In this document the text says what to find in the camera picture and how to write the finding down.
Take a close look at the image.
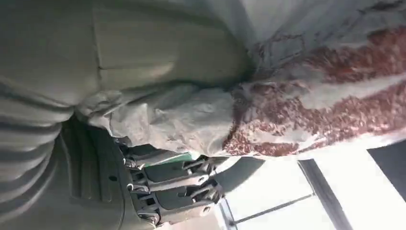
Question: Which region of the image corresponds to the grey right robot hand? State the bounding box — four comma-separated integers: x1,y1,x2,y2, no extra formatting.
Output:
0,0,255,230

